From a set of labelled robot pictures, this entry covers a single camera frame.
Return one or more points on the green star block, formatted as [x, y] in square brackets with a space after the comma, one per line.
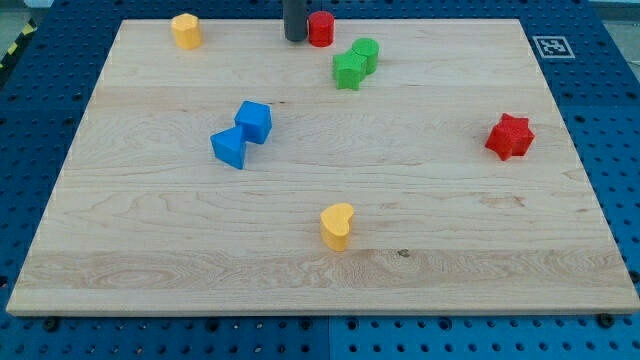
[349, 69]

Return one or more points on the red star block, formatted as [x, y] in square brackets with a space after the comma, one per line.
[511, 136]

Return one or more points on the yellow heart block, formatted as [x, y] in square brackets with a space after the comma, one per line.
[335, 226]

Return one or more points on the blue cube block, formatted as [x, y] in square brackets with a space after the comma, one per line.
[255, 119]

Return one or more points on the light wooden board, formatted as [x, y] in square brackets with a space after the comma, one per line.
[144, 220]

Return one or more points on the blue triangle block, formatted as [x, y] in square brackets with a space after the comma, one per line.
[229, 146]

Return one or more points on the green cylinder block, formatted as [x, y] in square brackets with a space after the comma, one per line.
[368, 48]

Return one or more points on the red cylinder block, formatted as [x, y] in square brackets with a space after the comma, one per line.
[321, 28]

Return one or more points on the yellow hexagon block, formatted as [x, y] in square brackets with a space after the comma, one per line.
[186, 31]

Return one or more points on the white fiducial marker tag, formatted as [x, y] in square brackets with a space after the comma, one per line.
[553, 47]

